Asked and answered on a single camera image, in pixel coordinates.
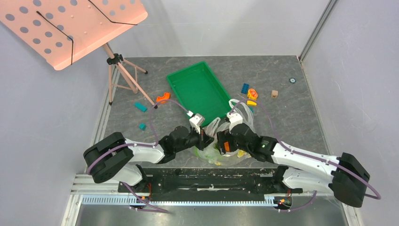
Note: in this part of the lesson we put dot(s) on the orange fake fruit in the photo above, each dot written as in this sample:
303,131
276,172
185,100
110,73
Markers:
226,147

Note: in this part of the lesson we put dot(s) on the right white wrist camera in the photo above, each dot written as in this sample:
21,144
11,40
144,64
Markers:
234,119

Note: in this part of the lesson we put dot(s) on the yellow lego brick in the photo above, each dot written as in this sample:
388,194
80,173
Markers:
251,103

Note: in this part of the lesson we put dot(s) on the green plastic tray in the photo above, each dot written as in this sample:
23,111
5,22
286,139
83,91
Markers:
198,90

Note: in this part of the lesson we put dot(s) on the small wooden cube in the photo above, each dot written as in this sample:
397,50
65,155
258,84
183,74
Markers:
274,94

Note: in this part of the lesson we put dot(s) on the aluminium frame rail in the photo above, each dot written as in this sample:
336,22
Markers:
93,204

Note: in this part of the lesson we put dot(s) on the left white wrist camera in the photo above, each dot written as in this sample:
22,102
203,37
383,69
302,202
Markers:
196,120

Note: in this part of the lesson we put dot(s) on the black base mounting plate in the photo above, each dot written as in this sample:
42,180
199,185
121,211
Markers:
212,184

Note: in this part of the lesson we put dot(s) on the small teal cube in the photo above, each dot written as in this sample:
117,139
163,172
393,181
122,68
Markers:
142,126

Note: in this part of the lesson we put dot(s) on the blue lego brick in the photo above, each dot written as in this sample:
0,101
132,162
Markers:
245,88

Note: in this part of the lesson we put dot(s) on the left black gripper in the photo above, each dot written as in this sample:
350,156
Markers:
204,140

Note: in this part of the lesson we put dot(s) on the pink tripod stand legs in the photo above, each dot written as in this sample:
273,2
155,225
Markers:
115,62

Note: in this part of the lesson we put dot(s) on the pink perforated music stand desk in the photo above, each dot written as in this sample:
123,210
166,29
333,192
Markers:
64,31

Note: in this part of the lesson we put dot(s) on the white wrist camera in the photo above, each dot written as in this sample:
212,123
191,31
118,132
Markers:
234,119
196,120

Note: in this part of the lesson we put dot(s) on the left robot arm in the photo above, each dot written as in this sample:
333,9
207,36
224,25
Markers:
116,157

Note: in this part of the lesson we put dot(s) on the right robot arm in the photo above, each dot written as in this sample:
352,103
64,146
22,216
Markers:
342,176

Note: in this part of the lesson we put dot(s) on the teal rectangular block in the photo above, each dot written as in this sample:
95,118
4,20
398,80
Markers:
140,107

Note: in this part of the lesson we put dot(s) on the clear plastic bag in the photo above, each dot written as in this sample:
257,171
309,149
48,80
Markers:
221,160

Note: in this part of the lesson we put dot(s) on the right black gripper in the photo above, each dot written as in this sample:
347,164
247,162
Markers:
222,142

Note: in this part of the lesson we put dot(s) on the green fake fruit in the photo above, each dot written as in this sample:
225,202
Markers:
204,154

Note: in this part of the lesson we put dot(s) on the orange curved toy piece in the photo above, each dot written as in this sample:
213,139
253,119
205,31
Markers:
163,99

